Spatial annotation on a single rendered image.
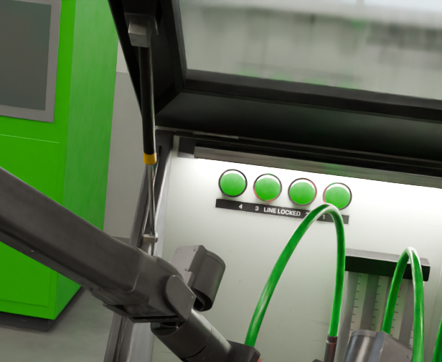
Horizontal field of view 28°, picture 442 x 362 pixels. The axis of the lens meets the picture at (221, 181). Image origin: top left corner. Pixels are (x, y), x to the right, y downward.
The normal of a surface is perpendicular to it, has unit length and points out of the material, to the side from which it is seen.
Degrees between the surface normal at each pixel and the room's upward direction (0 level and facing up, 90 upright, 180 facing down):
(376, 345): 62
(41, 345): 0
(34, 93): 90
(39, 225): 73
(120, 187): 90
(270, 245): 90
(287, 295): 90
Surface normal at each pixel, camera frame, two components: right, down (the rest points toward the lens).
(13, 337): 0.11, -0.96
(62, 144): -0.13, 0.24
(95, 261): 0.82, -0.06
